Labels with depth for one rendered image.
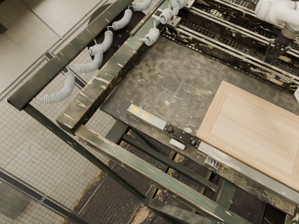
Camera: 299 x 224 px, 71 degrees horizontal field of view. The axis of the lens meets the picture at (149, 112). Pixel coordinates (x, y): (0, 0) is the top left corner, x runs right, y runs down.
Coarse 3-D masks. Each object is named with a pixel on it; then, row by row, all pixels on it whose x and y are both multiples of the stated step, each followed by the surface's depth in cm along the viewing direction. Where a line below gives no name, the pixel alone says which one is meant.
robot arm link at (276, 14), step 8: (264, 0) 102; (272, 0) 100; (280, 0) 98; (288, 0) 99; (256, 8) 106; (264, 8) 102; (272, 8) 99; (280, 8) 96; (288, 8) 93; (264, 16) 104; (272, 16) 101; (280, 16) 96; (288, 16) 92; (296, 16) 89; (296, 24) 90
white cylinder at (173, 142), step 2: (172, 138) 109; (170, 140) 108; (172, 140) 108; (174, 140) 108; (176, 140) 109; (170, 142) 108; (172, 142) 108; (174, 142) 108; (176, 142) 108; (178, 142) 108; (172, 144) 109; (174, 144) 108; (176, 144) 108; (178, 144) 108; (180, 144) 108; (182, 144) 108; (176, 146) 108; (178, 146) 108; (180, 146) 107; (182, 146) 107; (184, 146) 108; (180, 148) 108; (182, 148) 107
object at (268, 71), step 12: (168, 24) 143; (180, 36) 145; (192, 36) 140; (204, 36) 141; (204, 48) 142; (216, 48) 138; (228, 48) 138; (228, 60) 140; (240, 60) 136; (252, 60) 136; (252, 72) 138; (264, 72) 134; (276, 72) 131; (288, 84) 132
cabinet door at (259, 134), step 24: (216, 96) 125; (240, 96) 127; (216, 120) 118; (240, 120) 119; (264, 120) 120; (288, 120) 122; (216, 144) 110; (240, 144) 112; (264, 144) 113; (288, 144) 114; (264, 168) 106; (288, 168) 108
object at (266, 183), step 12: (144, 120) 112; (156, 120) 112; (204, 144) 108; (216, 156) 105; (228, 156) 106; (228, 168) 106; (240, 168) 103; (252, 168) 104; (252, 180) 103; (264, 180) 101; (276, 192) 100; (288, 192) 100
